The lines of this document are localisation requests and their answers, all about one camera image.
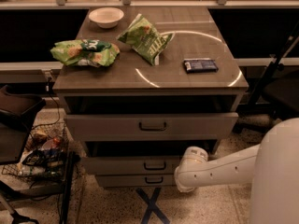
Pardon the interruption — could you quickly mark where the grey drawer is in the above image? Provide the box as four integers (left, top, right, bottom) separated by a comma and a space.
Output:
95, 175, 175, 188
81, 156, 180, 175
65, 112, 238, 142

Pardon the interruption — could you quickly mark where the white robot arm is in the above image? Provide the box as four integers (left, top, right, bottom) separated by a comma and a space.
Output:
174, 118, 299, 224

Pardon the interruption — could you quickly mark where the grey drawer cabinet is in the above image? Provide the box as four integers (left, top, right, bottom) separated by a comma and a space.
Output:
51, 6, 249, 161

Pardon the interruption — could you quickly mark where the grey top drawer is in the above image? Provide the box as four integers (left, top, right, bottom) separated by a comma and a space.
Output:
65, 112, 238, 142

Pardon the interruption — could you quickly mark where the grey bottom drawer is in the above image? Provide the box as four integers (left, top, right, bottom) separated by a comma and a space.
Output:
95, 175, 175, 188

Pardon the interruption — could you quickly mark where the dark blue snack packet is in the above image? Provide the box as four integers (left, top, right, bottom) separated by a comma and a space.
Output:
183, 58, 219, 73

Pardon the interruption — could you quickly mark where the green chip bag upright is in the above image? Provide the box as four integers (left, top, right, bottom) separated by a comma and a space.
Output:
117, 14, 174, 66

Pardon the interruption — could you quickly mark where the green chip bag left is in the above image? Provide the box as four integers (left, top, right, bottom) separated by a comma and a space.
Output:
50, 39, 120, 68

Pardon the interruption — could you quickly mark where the white ceramic bowl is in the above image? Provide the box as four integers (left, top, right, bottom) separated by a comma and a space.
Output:
89, 7, 124, 29

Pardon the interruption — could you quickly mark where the blue tape cross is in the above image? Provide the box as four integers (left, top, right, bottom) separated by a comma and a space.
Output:
136, 188, 170, 224

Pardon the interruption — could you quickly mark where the black office chair right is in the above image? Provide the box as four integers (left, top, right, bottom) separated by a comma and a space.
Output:
232, 21, 299, 135

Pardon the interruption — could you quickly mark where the dark chair left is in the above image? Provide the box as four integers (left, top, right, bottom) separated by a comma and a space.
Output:
0, 85, 46, 224

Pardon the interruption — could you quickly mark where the black cable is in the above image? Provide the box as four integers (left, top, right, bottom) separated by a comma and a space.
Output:
27, 75, 63, 142

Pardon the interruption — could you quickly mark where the wire basket with items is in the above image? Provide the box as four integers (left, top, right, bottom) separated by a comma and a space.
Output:
2, 122, 68, 181

